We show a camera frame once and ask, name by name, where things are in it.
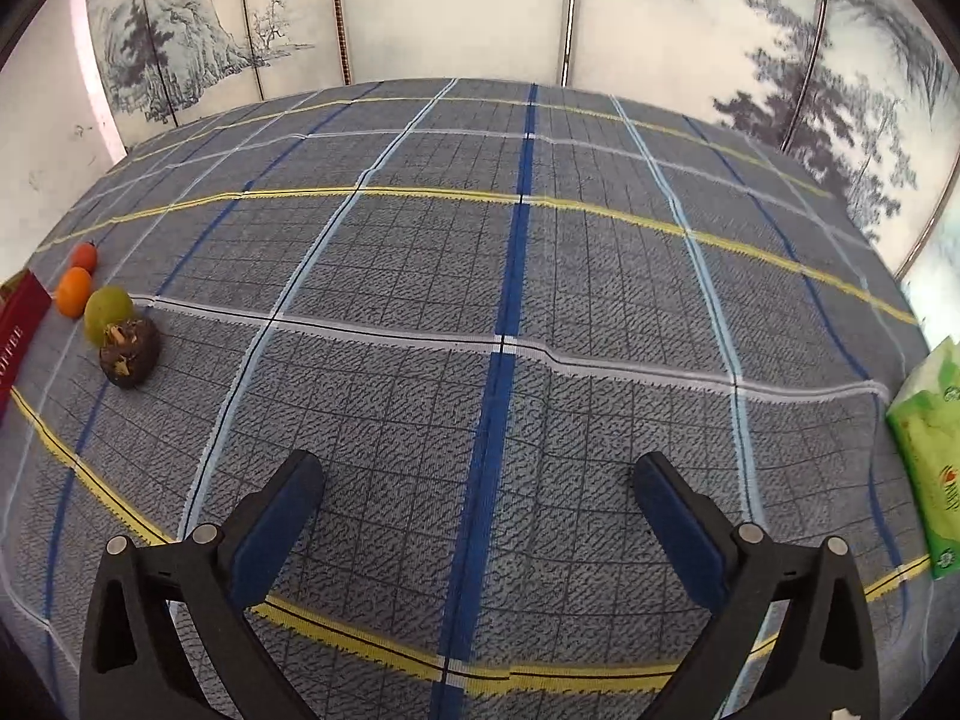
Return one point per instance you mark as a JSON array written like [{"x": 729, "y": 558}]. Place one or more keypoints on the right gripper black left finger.
[{"x": 133, "y": 663}]

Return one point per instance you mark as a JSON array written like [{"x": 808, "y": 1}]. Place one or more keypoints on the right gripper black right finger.
[{"x": 823, "y": 663}]

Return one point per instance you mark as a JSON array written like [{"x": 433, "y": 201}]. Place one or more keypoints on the green round fruit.
[{"x": 107, "y": 310}]

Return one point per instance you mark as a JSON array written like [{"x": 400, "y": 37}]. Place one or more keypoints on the green tissue pack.
[{"x": 925, "y": 421}]

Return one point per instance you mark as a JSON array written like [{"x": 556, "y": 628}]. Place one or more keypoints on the orange tangerine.
[{"x": 73, "y": 291}]

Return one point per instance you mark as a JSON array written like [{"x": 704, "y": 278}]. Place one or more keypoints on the red gold toffee tin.
[{"x": 25, "y": 302}]

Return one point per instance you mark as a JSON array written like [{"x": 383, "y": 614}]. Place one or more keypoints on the small red tomato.
[{"x": 85, "y": 256}]

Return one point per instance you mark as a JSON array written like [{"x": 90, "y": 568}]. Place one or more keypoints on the grey plaid tablecloth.
[{"x": 476, "y": 303}]

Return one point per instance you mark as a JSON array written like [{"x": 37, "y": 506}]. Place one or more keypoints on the painted folding screen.
[{"x": 863, "y": 93}]

